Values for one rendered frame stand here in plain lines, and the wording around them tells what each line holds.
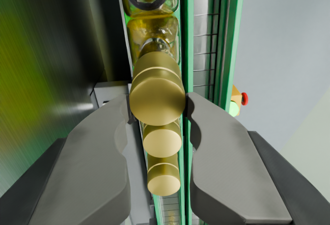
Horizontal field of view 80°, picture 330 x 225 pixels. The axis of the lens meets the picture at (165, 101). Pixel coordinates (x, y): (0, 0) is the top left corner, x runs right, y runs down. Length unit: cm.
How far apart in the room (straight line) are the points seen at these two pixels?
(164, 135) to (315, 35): 60
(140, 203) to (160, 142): 61
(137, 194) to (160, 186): 52
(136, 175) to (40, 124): 46
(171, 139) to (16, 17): 18
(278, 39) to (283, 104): 23
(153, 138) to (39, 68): 14
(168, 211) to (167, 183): 61
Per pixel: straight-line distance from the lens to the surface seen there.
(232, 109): 56
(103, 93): 48
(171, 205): 79
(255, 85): 68
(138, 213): 83
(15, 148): 21
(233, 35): 36
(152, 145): 17
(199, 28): 42
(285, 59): 69
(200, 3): 42
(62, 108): 28
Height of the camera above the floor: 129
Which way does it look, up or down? 59 degrees down
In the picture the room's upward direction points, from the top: 174 degrees clockwise
